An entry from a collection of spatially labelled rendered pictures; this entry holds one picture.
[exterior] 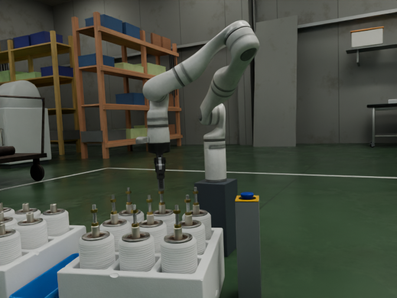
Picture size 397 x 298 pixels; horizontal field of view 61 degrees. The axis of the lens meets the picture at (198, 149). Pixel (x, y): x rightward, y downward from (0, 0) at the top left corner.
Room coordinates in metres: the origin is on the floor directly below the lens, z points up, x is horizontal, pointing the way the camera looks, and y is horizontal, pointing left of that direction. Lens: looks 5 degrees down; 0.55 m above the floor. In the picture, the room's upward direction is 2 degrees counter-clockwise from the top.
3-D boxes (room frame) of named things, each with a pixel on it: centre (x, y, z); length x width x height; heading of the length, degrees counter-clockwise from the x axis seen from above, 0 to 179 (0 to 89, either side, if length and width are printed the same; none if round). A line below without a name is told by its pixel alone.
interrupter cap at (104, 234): (0.91, 0.29, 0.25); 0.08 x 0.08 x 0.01
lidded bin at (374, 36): (6.10, -3.10, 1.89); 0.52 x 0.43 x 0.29; 62
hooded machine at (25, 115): (5.19, 2.78, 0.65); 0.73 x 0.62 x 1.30; 150
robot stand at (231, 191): (1.41, -0.07, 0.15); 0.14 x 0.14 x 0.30; 62
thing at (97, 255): (0.91, 0.29, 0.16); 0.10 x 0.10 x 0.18
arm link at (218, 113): (1.42, -0.07, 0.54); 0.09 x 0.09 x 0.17; 15
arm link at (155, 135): (1.11, 0.15, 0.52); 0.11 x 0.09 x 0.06; 97
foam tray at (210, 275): (1.00, 0.16, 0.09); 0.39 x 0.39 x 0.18; 78
